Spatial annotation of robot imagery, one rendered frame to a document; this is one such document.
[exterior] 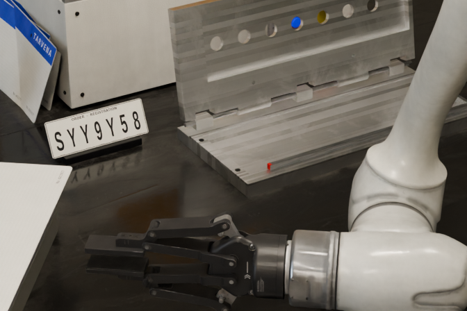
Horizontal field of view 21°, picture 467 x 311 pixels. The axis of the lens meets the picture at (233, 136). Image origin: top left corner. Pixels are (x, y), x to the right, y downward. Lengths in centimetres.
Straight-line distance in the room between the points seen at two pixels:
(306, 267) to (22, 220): 37
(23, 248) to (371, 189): 42
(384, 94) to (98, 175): 50
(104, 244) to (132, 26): 62
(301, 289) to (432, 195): 21
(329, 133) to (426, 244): 53
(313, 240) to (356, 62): 67
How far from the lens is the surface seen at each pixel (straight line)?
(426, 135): 152
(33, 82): 204
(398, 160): 153
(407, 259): 143
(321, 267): 143
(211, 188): 183
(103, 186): 184
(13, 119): 204
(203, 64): 191
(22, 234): 156
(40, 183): 166
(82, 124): 191
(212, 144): 190
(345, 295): 144
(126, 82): 207
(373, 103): 203
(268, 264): 144
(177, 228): 146
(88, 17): 199
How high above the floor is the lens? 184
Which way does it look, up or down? 29 degrees down
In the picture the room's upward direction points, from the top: straight up
